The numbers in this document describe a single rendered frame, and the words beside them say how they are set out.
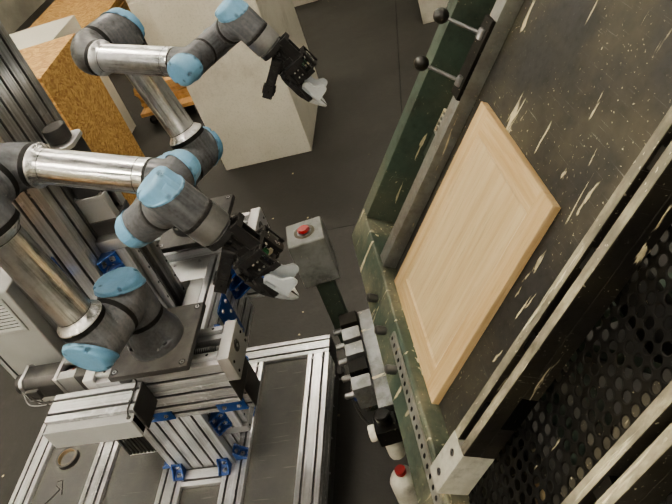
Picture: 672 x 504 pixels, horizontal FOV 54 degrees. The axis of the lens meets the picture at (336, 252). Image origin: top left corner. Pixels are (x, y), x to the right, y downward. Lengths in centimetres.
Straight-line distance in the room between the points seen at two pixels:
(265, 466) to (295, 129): 239
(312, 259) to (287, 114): 222
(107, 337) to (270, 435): 110
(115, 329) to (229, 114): 281
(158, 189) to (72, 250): 74
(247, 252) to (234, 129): 314
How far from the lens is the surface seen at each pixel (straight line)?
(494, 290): 139
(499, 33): 164
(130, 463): 278
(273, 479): 245
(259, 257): 119
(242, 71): 412
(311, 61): 177
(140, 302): 168
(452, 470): 137
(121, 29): 203
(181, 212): 116
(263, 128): 429
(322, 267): 212
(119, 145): 378
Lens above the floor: 217
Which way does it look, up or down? 39 degrees down
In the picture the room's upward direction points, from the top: 21 degrees counter-clockwise
